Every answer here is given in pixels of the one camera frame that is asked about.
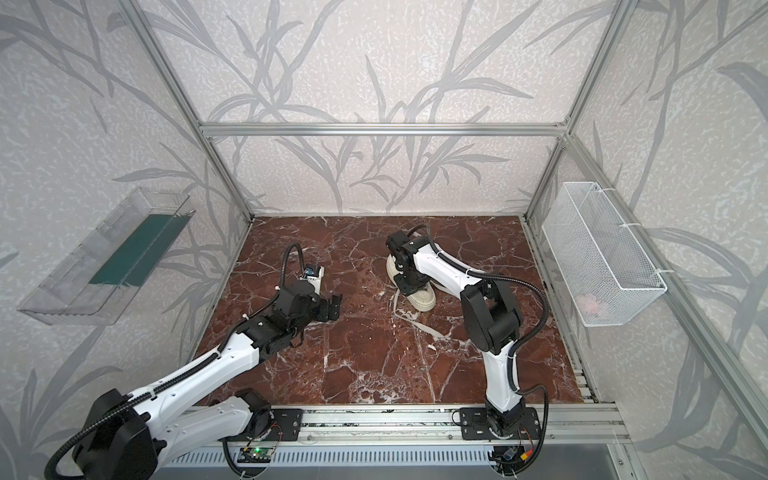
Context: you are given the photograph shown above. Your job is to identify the aluminium frame cage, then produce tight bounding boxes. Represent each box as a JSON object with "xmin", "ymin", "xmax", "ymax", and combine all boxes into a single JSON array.
[{"xmin": 119, "ymin": 1, "xmax": 767, "ymax": 448}]

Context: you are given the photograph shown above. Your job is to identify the cream white sneaker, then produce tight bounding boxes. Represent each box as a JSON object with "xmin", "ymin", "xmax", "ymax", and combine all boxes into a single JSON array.
[{"xmin": 386, "ymin": 255, "xmax": 436, "ymax": 312}]

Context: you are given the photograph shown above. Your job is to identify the pink object in basket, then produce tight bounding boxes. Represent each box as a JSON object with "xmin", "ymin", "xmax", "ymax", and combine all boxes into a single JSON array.
[{"xmin": 576, "ymin": 294, "xmax": 606, "ymax": 318}]

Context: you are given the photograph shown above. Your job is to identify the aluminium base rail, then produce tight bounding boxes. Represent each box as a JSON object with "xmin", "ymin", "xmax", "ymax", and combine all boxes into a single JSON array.
[{"xmin": 162, "ymin": 403, "xmax": 646, "ymax": 479}]

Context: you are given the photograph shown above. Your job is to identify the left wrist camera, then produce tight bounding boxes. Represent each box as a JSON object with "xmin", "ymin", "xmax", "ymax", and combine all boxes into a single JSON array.
[{"xmin": 302, "ymin": 264, "xmax": 325, "ymax": 295}]

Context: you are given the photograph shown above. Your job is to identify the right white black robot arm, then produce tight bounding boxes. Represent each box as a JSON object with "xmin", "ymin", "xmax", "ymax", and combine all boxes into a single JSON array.
[{"xmin": 386, "ymin": 231, "xmax": 549, "ymax": 438}]

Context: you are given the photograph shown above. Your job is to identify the right wiring connector bundle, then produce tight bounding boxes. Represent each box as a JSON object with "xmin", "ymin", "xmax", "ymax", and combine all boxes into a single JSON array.
[{"xmin": 489, "ymin": 446, "xmax": 534, "ymax": 465}]

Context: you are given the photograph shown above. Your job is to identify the white wire mesh basket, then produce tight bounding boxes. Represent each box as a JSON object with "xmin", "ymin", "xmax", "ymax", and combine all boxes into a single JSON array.
[{"xmin": 542, "ymin": 182, "xmax": 667, "ymax": 327}]

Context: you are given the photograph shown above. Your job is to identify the clear plastic wall bin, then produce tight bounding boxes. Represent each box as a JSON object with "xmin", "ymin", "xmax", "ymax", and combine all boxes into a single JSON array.
[{"xmin": 18, "ymin": 187, "xmax": 195, "ymax": 326}]

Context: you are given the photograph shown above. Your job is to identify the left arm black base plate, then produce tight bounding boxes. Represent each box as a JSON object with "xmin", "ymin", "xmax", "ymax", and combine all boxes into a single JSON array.
[{"xmin": 238, "ymin": 408, "xmax": 304, "ymax": 442}]

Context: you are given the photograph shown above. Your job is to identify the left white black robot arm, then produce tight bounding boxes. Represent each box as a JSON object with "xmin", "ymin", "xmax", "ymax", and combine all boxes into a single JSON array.
[{"xmin": 44, "ymin": 279, "xmax": 342, "ymax": 479}]

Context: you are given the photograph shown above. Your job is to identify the green lit circuit board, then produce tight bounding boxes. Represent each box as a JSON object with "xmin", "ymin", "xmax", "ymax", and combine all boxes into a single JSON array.
[{"xmin": 236, "ymin": 446, "xmax": 276, "ymax": 465}]

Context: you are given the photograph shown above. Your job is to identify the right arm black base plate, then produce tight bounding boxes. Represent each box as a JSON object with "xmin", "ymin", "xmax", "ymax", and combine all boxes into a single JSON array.
[{"xmin": 458, "ymin": 405, "xmax": 542, "ymax": 441}]

